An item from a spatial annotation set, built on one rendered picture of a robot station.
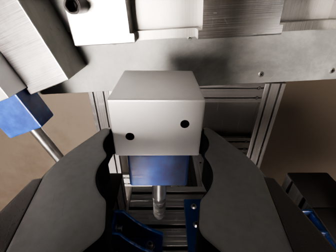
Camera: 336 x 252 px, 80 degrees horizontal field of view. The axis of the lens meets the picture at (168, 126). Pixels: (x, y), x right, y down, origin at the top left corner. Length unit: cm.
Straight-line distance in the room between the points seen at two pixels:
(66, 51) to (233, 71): 19
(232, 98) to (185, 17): 79
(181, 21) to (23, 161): 158
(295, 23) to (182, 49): 12
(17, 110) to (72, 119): 108
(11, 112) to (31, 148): 133
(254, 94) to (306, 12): 76
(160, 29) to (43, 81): 13
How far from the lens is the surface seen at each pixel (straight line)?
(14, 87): 24
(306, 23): 21
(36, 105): 26
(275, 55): 29
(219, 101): 93
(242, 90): 94
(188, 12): 19
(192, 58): 26
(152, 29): 19
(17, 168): 177
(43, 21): 24
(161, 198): 18
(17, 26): 24
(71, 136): 140
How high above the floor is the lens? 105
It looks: 59 degrees down
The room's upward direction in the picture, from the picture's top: 179 degrees clockwise
